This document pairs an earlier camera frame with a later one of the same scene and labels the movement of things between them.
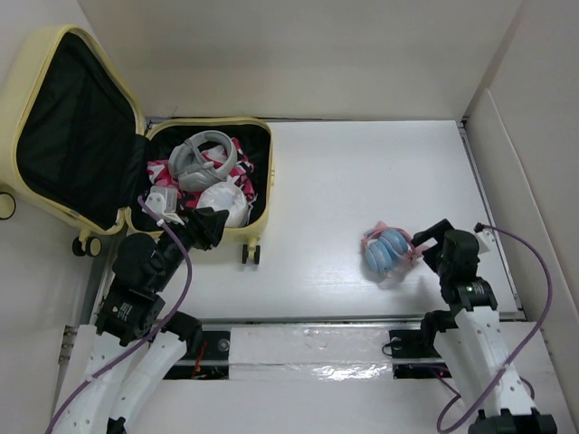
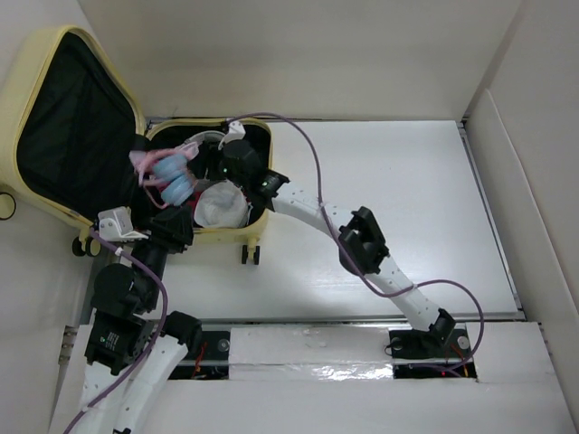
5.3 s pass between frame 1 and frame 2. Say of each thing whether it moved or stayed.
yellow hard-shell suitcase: stayed
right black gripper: moved
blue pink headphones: moved
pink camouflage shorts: moved
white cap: stayed
